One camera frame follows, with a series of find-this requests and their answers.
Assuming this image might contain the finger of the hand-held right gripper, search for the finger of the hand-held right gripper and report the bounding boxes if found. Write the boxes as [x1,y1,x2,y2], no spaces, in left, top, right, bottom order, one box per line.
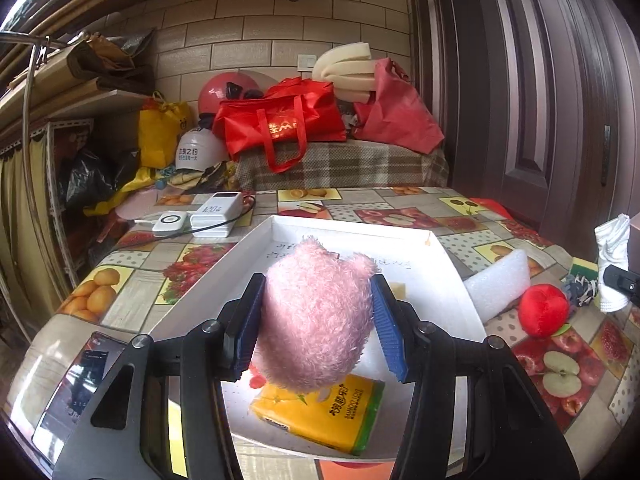
[602,265,640,306]

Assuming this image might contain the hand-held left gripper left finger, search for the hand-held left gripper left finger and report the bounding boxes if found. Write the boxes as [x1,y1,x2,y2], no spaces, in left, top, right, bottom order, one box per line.
[52,272,268,480]

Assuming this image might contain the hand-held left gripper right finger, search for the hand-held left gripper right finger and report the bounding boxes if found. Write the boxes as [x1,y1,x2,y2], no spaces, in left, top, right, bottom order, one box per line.
[370,274,581,480]

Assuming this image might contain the white sock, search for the white sock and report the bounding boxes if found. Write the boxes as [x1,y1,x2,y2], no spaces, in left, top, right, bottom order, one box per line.
[594,213,632,313]

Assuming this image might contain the black and white knit item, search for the black and white knit item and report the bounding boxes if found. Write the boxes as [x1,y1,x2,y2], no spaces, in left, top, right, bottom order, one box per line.
[561,275,600,308]

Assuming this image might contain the yellow and green sponge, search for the yellow and green sponge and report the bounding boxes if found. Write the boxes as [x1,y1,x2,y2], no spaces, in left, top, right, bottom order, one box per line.
[570,257,601,281]

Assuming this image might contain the pink plush toy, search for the pink plush toy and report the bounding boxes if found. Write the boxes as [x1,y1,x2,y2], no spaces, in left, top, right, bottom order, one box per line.
[250,236,382,393]

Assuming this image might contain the red plush apple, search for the red plush apple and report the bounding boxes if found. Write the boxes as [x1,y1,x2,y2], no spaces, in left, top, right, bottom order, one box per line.
[517,283,572,338]

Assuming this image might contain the white shallow tray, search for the white shallow tray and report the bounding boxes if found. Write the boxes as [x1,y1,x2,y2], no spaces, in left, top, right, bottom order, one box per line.
[147,215,488,463]

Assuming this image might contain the yellow tissue packet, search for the yellow tissue packet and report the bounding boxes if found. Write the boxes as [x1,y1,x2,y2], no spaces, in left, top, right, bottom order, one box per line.
[249,374,386,457]

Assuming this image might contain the white foam block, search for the white foam block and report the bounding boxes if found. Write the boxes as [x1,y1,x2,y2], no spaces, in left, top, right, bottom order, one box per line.
[462,249,532,320]

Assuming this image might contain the flat white power bank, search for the flat white power bank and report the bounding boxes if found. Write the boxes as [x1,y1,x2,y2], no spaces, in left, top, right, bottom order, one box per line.
[191,215,236,238]

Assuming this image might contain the large white power bank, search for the large white power bank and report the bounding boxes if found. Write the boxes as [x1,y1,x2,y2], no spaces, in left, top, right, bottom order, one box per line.
[190,191,246,226]

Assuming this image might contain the small white charger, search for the small white charger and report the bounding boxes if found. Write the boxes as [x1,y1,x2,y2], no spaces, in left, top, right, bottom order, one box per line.
[152,211,190,237]

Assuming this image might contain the fruit print tablecloth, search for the fruit print tablecloth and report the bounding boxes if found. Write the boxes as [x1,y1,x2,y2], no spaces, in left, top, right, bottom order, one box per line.
[10,185,640,480]

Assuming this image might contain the red packet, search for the red packet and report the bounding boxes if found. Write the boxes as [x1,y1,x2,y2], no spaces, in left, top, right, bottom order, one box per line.
[467,197,513,221]

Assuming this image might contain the plaid cloth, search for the plaid cloth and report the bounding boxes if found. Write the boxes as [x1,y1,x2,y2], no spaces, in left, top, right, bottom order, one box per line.
[235,137,451,193]

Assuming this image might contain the black smartphone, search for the black smartphone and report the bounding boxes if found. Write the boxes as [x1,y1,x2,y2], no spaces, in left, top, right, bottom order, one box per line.
[31,331,128,466]

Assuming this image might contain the white helmet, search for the white helmet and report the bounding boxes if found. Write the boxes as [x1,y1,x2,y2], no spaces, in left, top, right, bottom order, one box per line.
[174,129,230,173]

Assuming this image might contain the yellow cloth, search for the yellow cloth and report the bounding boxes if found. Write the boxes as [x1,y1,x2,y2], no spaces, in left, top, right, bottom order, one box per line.
[82,165,166,217]

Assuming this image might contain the red tote bag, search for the red tote bag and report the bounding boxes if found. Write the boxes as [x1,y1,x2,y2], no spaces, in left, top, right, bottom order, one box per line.
[212,76,348,175]

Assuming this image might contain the yellow shopping bag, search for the yellow shopping bag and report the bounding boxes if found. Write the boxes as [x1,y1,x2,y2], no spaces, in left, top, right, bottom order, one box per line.
[138,92,193,170]

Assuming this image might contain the black plastic bag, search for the black plastic bag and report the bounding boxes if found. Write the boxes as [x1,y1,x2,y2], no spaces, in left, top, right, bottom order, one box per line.
[57,147,141,211]

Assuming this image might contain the red nonwoven bag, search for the red nonwoven bag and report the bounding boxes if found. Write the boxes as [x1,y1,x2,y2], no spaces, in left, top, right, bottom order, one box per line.
[352,57,446,155]

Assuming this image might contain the brown door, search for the brown door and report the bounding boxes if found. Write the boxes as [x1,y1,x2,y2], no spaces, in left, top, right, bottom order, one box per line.
[405,0,640,271]

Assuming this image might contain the red helmet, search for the red helmet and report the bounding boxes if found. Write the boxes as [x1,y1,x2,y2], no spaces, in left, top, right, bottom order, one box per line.
[197,72,273,130]

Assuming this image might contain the beige curtain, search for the beige curtain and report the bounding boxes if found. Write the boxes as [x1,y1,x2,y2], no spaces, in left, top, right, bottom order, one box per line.
[0,125,56,321]

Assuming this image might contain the cream foam rolls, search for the cream foam rolls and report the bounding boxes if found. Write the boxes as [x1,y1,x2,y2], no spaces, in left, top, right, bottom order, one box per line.
[312,41,378,103]

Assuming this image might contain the brown paper bags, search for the brown paper bags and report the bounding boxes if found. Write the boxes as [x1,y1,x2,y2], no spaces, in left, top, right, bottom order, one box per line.
[67,30,156,93]

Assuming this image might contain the chrome metal rack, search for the chrome metal rack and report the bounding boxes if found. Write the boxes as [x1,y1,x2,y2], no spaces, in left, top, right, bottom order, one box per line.
[0,32,58,201]

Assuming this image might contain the black cable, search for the black cable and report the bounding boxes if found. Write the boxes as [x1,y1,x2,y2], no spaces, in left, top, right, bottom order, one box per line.
[192,194,258,239]

